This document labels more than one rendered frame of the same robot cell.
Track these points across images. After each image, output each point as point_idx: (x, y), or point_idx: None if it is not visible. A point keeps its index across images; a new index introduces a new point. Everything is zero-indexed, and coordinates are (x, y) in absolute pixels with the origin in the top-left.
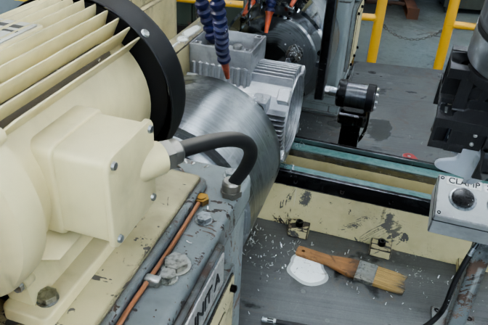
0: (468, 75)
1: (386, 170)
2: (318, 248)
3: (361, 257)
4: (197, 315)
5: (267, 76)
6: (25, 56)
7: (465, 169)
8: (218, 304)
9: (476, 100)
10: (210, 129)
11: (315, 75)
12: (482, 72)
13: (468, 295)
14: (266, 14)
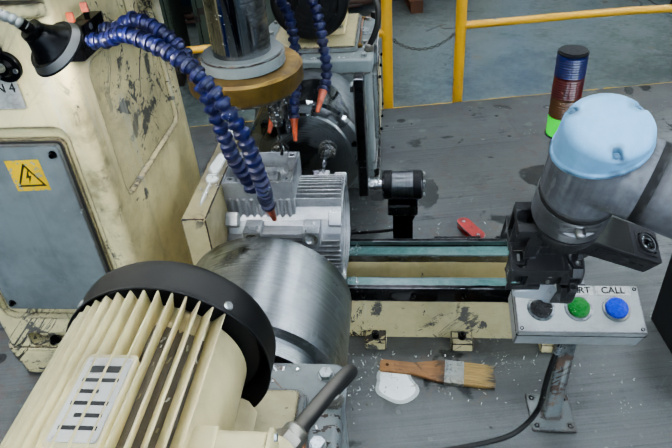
0: (536, 234)
1: (450, 257)
2: (400, 356)
3: (445, 355)
4: None
5: (312, 199)
6: (140, 414)
7: (542, 294)
8: None
9: (545, 247)
10: (283, 311)
11: (353, 166)
12: (551, 236)
13: (560, 385)
14: (292, 121)
